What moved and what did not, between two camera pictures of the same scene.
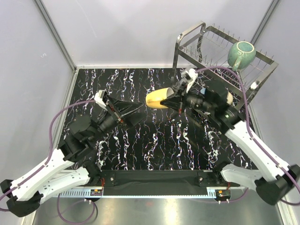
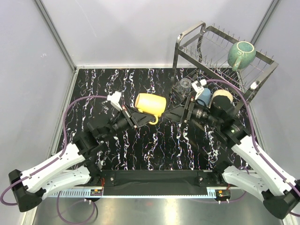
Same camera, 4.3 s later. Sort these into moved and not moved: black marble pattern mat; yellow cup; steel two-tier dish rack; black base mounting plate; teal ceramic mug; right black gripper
Moved: right black gripper; yellow cup
Not moved: black marble pattern mat; steel two-tier dish rack; black base mounting plate; teal ceramic mug
